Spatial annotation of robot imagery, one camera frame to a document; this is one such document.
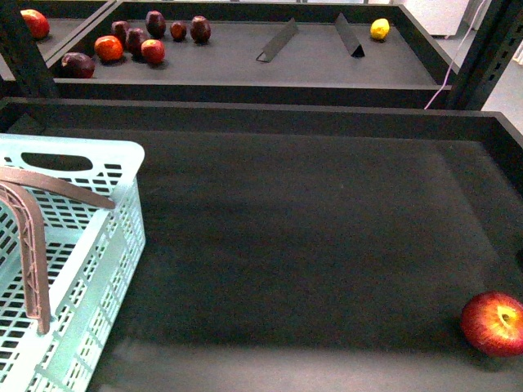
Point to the light blue plastic basket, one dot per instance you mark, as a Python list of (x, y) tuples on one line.
[(91, 257)]

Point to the brown basket handle front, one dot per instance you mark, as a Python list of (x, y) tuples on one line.
[(33, 254)]

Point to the red yellow apple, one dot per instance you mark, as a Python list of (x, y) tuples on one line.
[(492, 323)]

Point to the dark red apple right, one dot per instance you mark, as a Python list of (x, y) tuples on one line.
[(200, 29)]

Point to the red apple in group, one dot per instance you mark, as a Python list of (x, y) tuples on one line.
[(153, 51)]

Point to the red apple far left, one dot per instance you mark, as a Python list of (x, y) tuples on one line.
[(36, 22)]

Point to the black near display tray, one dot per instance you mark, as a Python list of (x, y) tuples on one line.
[(306, 249)]

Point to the black display tray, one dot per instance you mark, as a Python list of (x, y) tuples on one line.
[(306, 249), (408, 69)]

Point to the black flat divider plate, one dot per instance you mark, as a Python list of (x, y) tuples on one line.
[(278, 42)]

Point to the black far display tray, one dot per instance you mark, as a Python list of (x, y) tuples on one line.
[(408, 69)]

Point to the black triangular divider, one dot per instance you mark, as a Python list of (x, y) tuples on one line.
[(348, 37)]

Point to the small dark red fruit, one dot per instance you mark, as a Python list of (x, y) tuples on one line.
[(178, 31)]

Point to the dark plum middle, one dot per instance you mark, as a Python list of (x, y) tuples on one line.
[(134, 40)]

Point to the dark plum tall back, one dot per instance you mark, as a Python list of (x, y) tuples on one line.
[(155, 24)]

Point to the yellow lemon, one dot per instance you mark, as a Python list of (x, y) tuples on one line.
[(379, 29)]

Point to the orange red tomato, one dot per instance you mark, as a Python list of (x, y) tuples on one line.
[(108, 48)]

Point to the dark plum left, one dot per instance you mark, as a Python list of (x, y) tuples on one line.
[(119, 29)]

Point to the dark purple fruit front left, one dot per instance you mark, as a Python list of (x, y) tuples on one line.
[(77, 65)]

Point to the black left post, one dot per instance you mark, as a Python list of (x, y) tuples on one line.
[(26, 63)]

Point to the black metal shelf post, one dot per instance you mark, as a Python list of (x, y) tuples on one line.
[(494, 45)]

